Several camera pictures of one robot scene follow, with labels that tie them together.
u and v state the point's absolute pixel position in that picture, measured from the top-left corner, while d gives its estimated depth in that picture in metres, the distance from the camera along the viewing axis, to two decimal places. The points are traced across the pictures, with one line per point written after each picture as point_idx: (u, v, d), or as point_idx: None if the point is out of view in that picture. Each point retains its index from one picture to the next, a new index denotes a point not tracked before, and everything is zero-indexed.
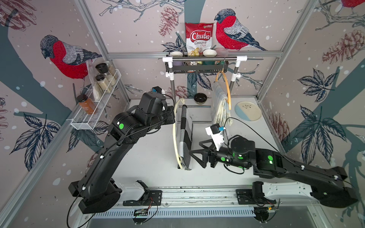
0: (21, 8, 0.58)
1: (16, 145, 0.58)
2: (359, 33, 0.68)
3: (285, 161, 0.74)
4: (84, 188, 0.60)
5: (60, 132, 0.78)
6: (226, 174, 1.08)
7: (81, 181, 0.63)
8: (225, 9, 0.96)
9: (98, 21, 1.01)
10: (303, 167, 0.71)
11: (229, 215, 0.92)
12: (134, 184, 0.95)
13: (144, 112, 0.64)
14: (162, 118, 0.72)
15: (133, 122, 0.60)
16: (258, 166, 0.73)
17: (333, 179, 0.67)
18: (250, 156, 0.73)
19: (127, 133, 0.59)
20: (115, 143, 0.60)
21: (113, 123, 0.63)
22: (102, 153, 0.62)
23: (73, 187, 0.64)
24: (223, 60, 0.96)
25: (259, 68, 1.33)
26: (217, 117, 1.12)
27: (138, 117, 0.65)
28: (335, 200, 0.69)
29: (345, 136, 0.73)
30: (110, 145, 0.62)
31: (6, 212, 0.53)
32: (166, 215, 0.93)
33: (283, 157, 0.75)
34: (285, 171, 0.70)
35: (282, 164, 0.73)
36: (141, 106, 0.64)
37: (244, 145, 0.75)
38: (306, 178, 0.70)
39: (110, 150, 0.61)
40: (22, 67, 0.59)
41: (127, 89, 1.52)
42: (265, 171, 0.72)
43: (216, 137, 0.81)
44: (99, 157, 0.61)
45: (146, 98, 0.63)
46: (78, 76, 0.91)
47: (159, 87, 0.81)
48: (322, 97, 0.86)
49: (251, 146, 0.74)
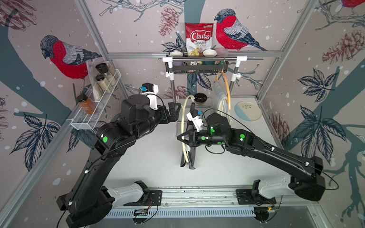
0: (21, 8, 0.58)
1: (16, 145, 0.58)
2: (359, 33, 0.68)
3: (257, 141, 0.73)
4: (71, 203, 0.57)
5: (59, 132, 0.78)
6: (226, 174, 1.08)
7: (69, 195, 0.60)
8: (225, 9, 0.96)
9: (98, 21, 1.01)
10: (273, 148, 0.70)
11: (229, 214, 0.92)
12: (130, 188, 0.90)
13: (127, 122, 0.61)
14: (149, 123, 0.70)
15: (117, 135, 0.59)
16: (230, 141, 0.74)
17: (304, 166, 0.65)
18: (223, 129, 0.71)
19: (111, 147, 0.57)
20: (99, 158, 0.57)
21: (98, 135, 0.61)
22: (87, 167, 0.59)
23: (61, 200, 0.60)
24: (223, 60, 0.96)
25: (259, 68, 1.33)
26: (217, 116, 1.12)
27: (123, 127, 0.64)
28: (305, 190, 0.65)
29: (345, 136, 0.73)
30: (95, 159, 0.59)
31: (6, 212, 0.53)
32: (166, 215, 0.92)
33: (256, 138, 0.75)
34: (253, 148, 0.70)
35: (253, 143, 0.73)
36: (123, 115, 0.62)
37: (219, 118, 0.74)
38: (275, 159, 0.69)
39: (94, 165, 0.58)
40: (22, 68, 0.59)
41: (127, 89, 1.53)
42: (235, 147, 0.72)
43: (196, 120, 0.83)
44: (83, 172, 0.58)
45: (125, 106, 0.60)
46: (78, 76, 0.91)
47: (148, 84, 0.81)
48: (322, 97, 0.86)
49: (223, 119, 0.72)
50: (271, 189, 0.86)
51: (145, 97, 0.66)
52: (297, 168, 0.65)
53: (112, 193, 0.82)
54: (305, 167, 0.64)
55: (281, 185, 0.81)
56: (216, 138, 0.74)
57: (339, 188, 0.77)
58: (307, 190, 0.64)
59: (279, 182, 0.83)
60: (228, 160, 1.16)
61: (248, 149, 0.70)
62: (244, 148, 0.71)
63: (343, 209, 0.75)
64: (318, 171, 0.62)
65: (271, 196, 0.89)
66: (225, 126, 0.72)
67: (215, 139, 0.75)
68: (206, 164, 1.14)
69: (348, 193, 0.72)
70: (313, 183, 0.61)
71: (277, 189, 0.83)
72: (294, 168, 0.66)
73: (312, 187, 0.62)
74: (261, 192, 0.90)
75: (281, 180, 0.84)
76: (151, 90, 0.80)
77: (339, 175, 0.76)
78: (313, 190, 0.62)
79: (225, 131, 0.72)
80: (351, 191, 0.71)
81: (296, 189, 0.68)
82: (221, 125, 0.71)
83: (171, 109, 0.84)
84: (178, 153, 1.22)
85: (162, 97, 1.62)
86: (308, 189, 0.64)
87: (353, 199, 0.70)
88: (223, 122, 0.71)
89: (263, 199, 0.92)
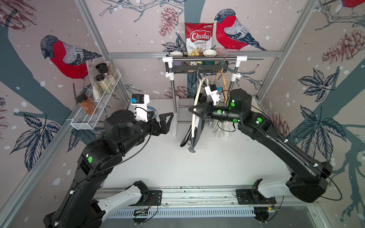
0: (21, 8, 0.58)
1: (16, 145, 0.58)
2: (359, 33, 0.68)
3: (272, 129, 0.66)
4: (56, 223, 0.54)
5: (59, 132, 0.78)
6: (226, 174, 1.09)
7: (55, 214, 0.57)
8: (225, 9, 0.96)
9: (98, 22, 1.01)
10: (287, 140, 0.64)
11: (229, 215, 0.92)
12: (125, 195, 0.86)
13: (112, 140, 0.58)
14: (138, 137, 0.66)
15: (101, 155, 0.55)
16: (244, 120, 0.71)
17: (312, 166, 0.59)
18: (244, 106, 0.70)
19: (96, 168, 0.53)
20: (84, 178, 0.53)
21: (83, 155, 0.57)
22: (73, 187, 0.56)
23: (47, 220, 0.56)
24: (223, 60, 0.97)
25: (259, 68, 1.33)
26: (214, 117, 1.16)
27: (109, 145, 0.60)
28: (302, 188, 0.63)
29: (345, 136, 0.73)
30: (81, 179, 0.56)
31: (6, 213, 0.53)
32: (166, 215, 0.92)
33: (272, 126, 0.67)
34: (266, 134, 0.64)
35: (267, 128, 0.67)
36: (107, 132, 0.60)
37: (244, 94, 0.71)
38: (285, 151, 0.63)
39: (80, 185, 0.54)
40: (22, 68, 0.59)
41: (127, 89, 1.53)
42: (247, 127, 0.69)
43: (214, 96, 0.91)
44: (69, 192, 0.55)
45: (108, 125, 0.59)
46: (78, 76, 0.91)
47: (139, 95, 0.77)
48: (322, 97, 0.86)
49: (247, 98, 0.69)
50: (270, 187, 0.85)
51: (129, 113, 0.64)
52: (304, 166, 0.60)
53: (103, 204, 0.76)
54: (313, 167, 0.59)
55: (279, 184, 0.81)
56: (231, 115, 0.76)
57: (339, 188, 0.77)
58: (305, 188, 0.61)
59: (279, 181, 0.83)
60: (228, 159, 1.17)
61: (261, 133, 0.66)
62: (256, 131, 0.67)
63: (343, 209, 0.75)
64: (324, 174, 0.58)
65: (269, 194, 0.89)
66: (247, 104, 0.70)
67: (230, 116, 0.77)
68: (206, 164, 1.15)
69: (348, 193, 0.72)
70: (317, 185, 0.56)
71: (276, 187, 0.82)
72: (301, 165, 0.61)
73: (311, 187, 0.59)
74: (259, 188, 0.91)
75: (281, 179, 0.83)
76: (141, 102, 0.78)
77: (339, 176, 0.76)
78: (310, 190, 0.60)
79: (245, 109, 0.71)
80: (351, 191, 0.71)
81: (292, 185, 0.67)
82: (244, 102, 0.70)
83: (161, 121, 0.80)
84: (178, 153, 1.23)
85: (162, 97, 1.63)
86: (306, 188, 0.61)
87: (353, 199, 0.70)
88: (247, 99, 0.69)
89: (261, 198, 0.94)
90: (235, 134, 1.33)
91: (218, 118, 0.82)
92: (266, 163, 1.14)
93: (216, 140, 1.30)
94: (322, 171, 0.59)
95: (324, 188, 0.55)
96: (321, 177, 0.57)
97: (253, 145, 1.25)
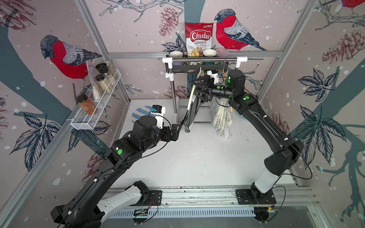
0: (21, 8, 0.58)
1: (16, 145, 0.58)
2: (359, 33, 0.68)
3: (255, 106, 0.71)
4: (70, 212, 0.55)
5: (60, 132, 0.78)
6: (225, 174, 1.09)
7: (68, 205, 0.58)
8: (225, 9, 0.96)
9: (98, 22, 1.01)
10: (266, 116, 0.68)
11: (229, 215, 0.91)
12: (125, 196, 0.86)
13: (137, 138, 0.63)
14: (156, 138, 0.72)
15: (130, 149, 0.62)
16: (236, 97, 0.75)
17: (282, 138, 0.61)
18: (236, 85, 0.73)
19: (124, 159, 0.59)
20: (111, 167, 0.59)
21: (112, 148, 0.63)
22: (96, 176, 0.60)
23: (56, 211, 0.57)
24: (223, 60, 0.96)
25: (259, 68, 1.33)
26: (217, 117, 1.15)
27: (133, 143, 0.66)
28: (273, 160, 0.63)
29: (345, 136, 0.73)
30: (106, 168, 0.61)
31: (6, 212, 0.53)
32: (166, 215, 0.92)
33: (257, 104, 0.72)
34: (250, 110, 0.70)
35: (252, 106, 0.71)
36: (133, 131, 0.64)
37: (239, 73, 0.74)
38: (261, 124, 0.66)
39: (104, 174, 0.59)
40: (22, 68, 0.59)
41: (127, 89, 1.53)
42: (235, 102, 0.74)
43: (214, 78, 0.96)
44: (92, 180, 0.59)
45: (136, 125, 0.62)
46: (78, 76, 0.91)
47: (158, 106, 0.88)
48: (322, 97, 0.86)
49: (242, 76, 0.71)
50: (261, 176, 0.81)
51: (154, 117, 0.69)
52: (274, 137, 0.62)
53: (102, 205, 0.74)
54: (281, 138, 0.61)
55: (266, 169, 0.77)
56: (226, 92, 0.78)
57: (339, 188, 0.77)
58: (272, 159, 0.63)
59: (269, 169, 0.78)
60: (228, 159, 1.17)
61: (244, 108, 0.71)
62: (242, 107, 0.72)
63: (343, 209, 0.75)
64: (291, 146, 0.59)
65: (265, 188, 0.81)
66: (240, 82, 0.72)
67: (225, 92, 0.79)
68: (206, 165, 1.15)
69: (348, 193, 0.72)
70: (281, 154, 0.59)
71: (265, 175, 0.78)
72: (272, 136, 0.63)
73: (277, 156, 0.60)
74: (257, 185, 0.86)
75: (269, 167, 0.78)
76: (160, 112, 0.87)
77: (339, 175, 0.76)
78: (279, 162, 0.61)
79: (238, 87, 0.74)
80: (351, 191, 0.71)
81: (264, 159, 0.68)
82: (237, 80, 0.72)
83: (173, 129, 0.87)
84: (178, 153, 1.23)
85: (162, 98, 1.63)
86: (273, 158, 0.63)
87: (353, 199, 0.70)
88: (242, 78, 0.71)
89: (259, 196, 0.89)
90: (235, 134, 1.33)
91: (215, 95, 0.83)
92: None
93: (216, 140, 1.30)
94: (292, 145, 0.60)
95: (285, 156, 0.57)
96: (288, 148, 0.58)
97: (253, 145, 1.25)
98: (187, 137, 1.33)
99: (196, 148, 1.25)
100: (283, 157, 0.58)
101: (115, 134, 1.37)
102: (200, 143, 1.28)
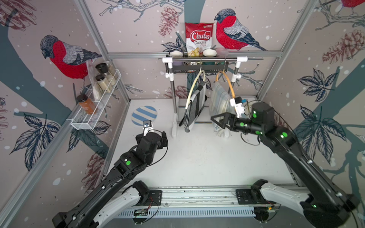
0: (21, 8, 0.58)
1: (16, 145, 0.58)
2: (360, 33, 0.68)
3: (296, 147, 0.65)
4: (74, 217, 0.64)
5: (60, 132, 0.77)
6: (225, 174, 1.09)
7: (73, 211, 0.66)
8: (225, 9, 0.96)
9: (98, 22, 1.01)
10: (311, 162, 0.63)
11: (229, 214, 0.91)
12: (121, 201, 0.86)
13: (142, 153, 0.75)
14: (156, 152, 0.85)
15: (137, 161, 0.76)
16: (268, 133, 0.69)
17: (334, 194, 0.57)
18: (265, 118, 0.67)
19: (132, 169, 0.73)
20: (120, 176, 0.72)
21: (121, 159, 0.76)
22: (104, 184, 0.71)
23: (59, 217, 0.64)
24: (223, 60, 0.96)
25: (259, 68, 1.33)
26: (219, 117, 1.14)
27: (138, 156, 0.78)
28: (321, 215, 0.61)
29: (345, 136, 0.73)
30: (113, 177, 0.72)
31: (6, 212, 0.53)
32: (166, 215, 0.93)
33: (297, 143, 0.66)
34: (290, 151, 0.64)
35: (292, 146, 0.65)
36: (139, 146, 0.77)
37: (266, 106, 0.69)
38: (306, 171, 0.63)
39: (112, 182, 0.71)
40: (23, 68, 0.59)
41: (127, 89, 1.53)
42: (269, 139, 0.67)
43: (238, 108, 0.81)
44: (100, 187, 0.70)
45: (143, 140, 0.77)
46: (78, 76, 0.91)
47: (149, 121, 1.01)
48: (322, 97, 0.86)
49: (269, 109, 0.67)
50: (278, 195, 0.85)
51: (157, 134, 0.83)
52: (324, 191, 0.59)
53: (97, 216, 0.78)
54: (333, 195, 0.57)
55: (290, 197, 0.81)
56: (253, 128, 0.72)
57: (339, 188, 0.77)
58: (320, 213, 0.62)
59: (291, 194, 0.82)
60: (228, 159, 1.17)
61: (283, 147, 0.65)
62: (279, 144, 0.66)
63: None
64: (346, 205, 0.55)
65: (269, 198, 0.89)
66: (269, 116, 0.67)
67: (252, 128, 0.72)
68: (206, 165, 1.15)
69: (348, 193, 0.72)
70: (335, 214, 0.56)
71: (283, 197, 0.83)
72: (321, 191, 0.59)
73: (329, 215, 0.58)
74: (263, 190, 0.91)
75: (293, 193, 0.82)
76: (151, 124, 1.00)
77: (339, 176, 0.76)
78: (328, 220, 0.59)
79: (268, 121, 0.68)
80: (351, 191, 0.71)
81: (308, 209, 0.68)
82: (265, 114, 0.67)
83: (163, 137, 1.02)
84: (178, 153, 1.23)
85: (162, 98, 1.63)
86: (322, 213, 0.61)
87: None
88: (270, 110, 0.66)
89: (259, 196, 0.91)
90: (235, 134, 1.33)
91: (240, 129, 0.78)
92: (266, 163, 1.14)
93: (216, 140, 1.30)
94: (347, 203, 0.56)
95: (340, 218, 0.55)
96: (343, 208, 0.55)
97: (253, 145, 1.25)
98: (187, 137, 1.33)
99: (196, 148, 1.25)
100: (339, 219, 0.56)
101: (115, 134, 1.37)
102: (201, 143, 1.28)
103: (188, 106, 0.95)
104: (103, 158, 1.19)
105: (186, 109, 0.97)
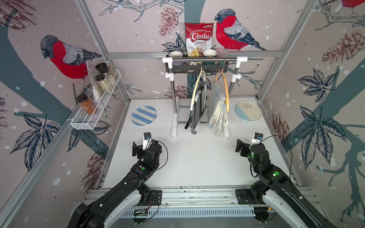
0: (21, 8, 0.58)
1: (16, 145, 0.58)
2: (359, 33, 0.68)
3: (289, 184, 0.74)
4: (100, 205, 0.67)
5: (60, 132, 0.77)
6: (225, 174, 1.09)
7: (96, 202, 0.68)
8: (225, 9, 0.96)
9: (98, 22, 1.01)
10: (302, 198, 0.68)
11: (229, 214, 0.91)
12: (123, 203, 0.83)
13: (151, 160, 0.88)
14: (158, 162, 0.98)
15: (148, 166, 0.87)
16: (264, 171, 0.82)
17: None
18: (261, 159, 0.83)
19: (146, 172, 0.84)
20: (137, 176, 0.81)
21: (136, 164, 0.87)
22: (125, 180, 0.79)
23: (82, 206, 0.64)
24: (223, 60, 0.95)
25: (259, 68, 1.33)
26: (214, 116, 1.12)
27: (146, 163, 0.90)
28: None
29: (345, 136, 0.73)
30: (131, 177, 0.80)
31: (6, 212, 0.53)
32: (166, 215, 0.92)
33: (289, 181, 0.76)
34: (282, 187, 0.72)
35: (284, 183, 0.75)
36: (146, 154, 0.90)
37: (262, 148, 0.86)
38: (300, 208, 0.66)
39: (131, 180, 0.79)
40: (23, 68, 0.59)
41: (127, 89, 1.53)
42: (265, 177, 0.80)
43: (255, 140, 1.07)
44: (122, 183, 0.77)
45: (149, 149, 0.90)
46: (78, 76, 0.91)
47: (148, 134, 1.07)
48: (322, 97, 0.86)
49: (264, 150, 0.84)
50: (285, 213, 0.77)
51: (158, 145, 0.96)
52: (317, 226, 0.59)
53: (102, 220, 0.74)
54: None
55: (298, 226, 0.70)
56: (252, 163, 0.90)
57: (339, 188, 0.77)
58: None
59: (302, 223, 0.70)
60: (228, 159, 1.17)
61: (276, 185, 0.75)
62: (273, 183, 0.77)
63: (343, 209, 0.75)
64: None
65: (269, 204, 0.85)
66: (264, 157, 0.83)
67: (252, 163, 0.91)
68: (206, 165, 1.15)
69: (348, 193, 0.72)
70: None
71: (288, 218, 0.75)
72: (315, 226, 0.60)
73: None
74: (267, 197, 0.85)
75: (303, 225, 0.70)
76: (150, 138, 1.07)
77: (339, 176, 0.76)
78: None
79: (264, 161, 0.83)
80: (351, 191, 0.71)
81: None
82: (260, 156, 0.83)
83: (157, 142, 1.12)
84: (178, 153, 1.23)
85: (162, 98, 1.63)
86: None
87: (353, 199, 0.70)
88: (264, 153, 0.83)
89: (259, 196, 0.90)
90: (235, 134, 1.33)
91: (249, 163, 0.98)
92: None
93: (216, 140, 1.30)
94: None
95: None
96: None
97: None
98: (187, 137, 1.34)
99: (196, 148, 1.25)
100: None
101: (115, 134, 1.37)
102: (201, 143, 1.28)
103: (193, 107, 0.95)
104: (103, 158, 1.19)
105: (191, 110, 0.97)
